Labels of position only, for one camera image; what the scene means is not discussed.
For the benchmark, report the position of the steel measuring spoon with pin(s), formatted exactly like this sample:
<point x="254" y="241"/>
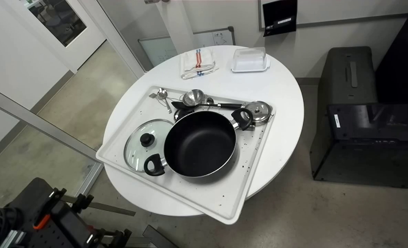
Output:
<point x="163" y="96"/>

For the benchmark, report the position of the folded striped dish towel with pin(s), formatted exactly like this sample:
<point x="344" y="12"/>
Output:
<point x="197" y="63"/>

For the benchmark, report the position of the glass lid with black knob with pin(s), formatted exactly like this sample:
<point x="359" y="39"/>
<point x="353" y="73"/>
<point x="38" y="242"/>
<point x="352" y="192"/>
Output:
<point x="143" y="148"/>

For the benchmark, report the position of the white plastic tray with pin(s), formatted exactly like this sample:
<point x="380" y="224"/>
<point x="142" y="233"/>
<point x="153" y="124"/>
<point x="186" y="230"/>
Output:
<point x="221" y="193"/>

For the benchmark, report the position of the door window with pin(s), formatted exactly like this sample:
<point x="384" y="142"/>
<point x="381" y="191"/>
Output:
<point x="57" y="19"/>

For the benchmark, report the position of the black pot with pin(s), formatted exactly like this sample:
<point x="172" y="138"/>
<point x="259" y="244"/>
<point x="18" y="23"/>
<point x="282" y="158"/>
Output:
<point x="199" y="144"/>

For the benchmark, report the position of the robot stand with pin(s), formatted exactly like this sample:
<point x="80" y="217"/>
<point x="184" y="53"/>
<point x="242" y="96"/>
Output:
<point x="42" y="220"/>

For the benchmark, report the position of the clear plastic butter dish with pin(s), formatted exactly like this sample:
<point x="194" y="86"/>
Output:
<point x="250" y="60"/>

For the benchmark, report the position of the black case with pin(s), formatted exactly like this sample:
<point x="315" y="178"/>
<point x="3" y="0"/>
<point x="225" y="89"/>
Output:
<point x="348" y="113"/>

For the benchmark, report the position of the whiteboard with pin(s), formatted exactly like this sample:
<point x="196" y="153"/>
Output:
<point x="162" y="48"/>

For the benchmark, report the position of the black wall holder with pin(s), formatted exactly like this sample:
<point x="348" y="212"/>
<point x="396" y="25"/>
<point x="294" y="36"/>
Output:
<point x="279" y="17"/>

